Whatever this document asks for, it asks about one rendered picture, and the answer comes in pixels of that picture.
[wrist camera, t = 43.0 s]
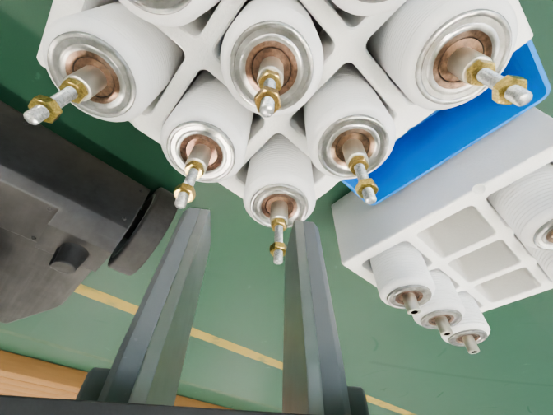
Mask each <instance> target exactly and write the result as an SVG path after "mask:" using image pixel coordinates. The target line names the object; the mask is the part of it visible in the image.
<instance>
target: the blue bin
mask: <svg viewBox="0 0 553 415"><path fill-rule="evenodd" d="M500 75H501V76H503V77H505V76H507V75H514V76H520V77H524V78H526V79H527V90H528V91H530V92H531V93H532V95H533V97H532V100H531V101H530V102H529V103H528V104H526V105H525V106H520V107H518V106H516V105H515V104H511V105H502V104H497V103H496V102H494V101H493V100H492V90H491V89H490V88H489V87H488V88H487V89H486V90H485V91H483V92H482V93H481V94H480V95H478V96H477V97H475V98H474V99H472V100H469V101H468V102H466V103H464V104H462V105H458V106H456V107H453V108H450V109H446V110H436V111H434V112H433V113H432V114H430V115H429V116H427V117H426V118H425V119H423V120H422V121H420V122H419V123H418V124H417V125H416V126H414V127H412V128H410V129H408V130H407V132H406V133H404V134H403V135H402V136H401V137H400V138H398V139H397V140H396V141H395V143H394V146H393V149H392V151H391V153H390V154H389V156H388V158H387V159H386V160H385V162H384V163H383V164H382V165H381V166H379V167H378V168H377V169H376V170H374V171H372V172H370V173H368V174H367V175H368V176H369V178H372V179H373V180H374V182H375V183H376V184H377V186H378V188H379V191H378V192H377V193H376V194H375V196H376V198H377V200H376V202H375V203H374V204H371V205H376V204H378V203H380V202H382V201H383V200H384V199H386V198H388V197H389V196H391V195H393V194H395V193H396V192H397V191H399V190H400V189H403V188H404V187H406V186H407V185H409V184H410V183H412V182H413V181H415V180H417V179H419V178H420V177H421V176H423V175H425V174H426V173H428V172H430V171H431V170H433V169H434V168H436V167H437V166H439V165H441V164H443V163H444V162H446V161H447V160H449V159H450V158H452V157H453V156H456V155H457V154H458V153H459V152H462V151H463V150H465V149H467V148H468V147H470V146H471V145H473V144H474V143H476V142H478V141H480V140H481V139H482V138H484V137H486V136H487V135H489V134H490V133H493V132H494V131H495V130H496V129H498V128H500V127H502V126H503V125H505V124H507V123H508V122H509V121H511V120H513V119H515V118H516V117H518V116H519V115H520V114H522V113H524V112H526V111H527V110H529V109H531V108H532V107H533V106H535V105H537V104H539V103H540V102H542V101H543V100H544V99H545V98H547V96H548V95H549V93H550V91H551V84H550V83H549V80H548V78H547V75H546V73H545V70H544V68H543V66H542V64H541V60H540V59H539V56H538V54H537V51H536V48H535V46H534V44H533V42H532V40H529V41H528V42H527V43H525V44H524V45H522V46H521V47H520V48H518V49H517V50H515V51H514V52H513V54H512V56H511V58H510V60H509V62H508V64H507V66H506V67H505V69H504V71H503V72H502V73H501V74H500ZM341 182H342V183H343V184H345V185H346V186H347V187H348V188H349V189H350V190H351V191H353V192H354V193H355V194H356V195H357V196H358V197H359V198H361V197H360V196H359V195H358V194H357V192H356V189H355V187H356V185H357V184H358V179H357V178H354V179H347V180H341ZM361 199H362V198H361ZM362 200H363V201H364V202H365V200H364V199H362Z"/></svg>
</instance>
